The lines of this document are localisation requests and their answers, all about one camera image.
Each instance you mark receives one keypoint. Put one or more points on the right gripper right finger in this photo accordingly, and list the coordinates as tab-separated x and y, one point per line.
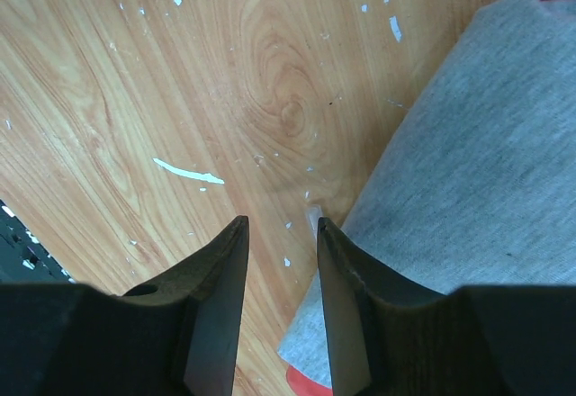
388	335

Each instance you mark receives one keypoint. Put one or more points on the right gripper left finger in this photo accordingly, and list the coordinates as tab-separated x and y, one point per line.
175	334

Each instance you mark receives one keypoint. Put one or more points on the red and grey cloth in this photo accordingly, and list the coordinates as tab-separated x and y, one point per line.
477	186

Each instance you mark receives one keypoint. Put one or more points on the clear pen cap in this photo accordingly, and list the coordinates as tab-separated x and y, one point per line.
313	214

